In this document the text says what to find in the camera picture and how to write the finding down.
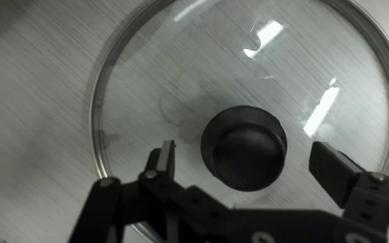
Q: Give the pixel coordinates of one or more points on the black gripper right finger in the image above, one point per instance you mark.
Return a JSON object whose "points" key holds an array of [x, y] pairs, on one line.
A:
{"points": [[334, 173]]}

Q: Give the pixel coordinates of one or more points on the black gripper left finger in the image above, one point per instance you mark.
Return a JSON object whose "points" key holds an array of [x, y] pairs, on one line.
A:
{"points": [[167, 158]]}

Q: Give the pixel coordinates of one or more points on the glass lid with black knob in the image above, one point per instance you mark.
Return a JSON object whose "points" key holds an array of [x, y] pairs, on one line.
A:
{"points": [[244, 149]]}

